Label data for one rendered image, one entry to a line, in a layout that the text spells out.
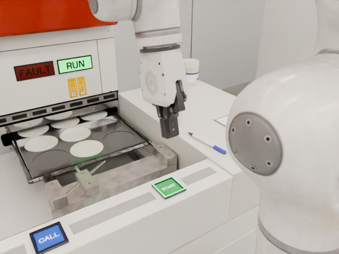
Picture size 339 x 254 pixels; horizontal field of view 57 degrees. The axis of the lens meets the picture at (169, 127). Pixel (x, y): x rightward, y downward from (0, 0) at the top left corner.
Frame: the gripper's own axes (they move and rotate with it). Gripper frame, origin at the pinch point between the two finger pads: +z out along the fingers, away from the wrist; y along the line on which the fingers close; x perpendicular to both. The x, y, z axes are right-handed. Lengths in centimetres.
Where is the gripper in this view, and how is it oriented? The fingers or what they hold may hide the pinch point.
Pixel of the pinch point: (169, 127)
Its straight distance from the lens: 62.3
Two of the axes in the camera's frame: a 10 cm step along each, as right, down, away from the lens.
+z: 1.1, 9.5, 3.0
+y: 5.4, 1.9, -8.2
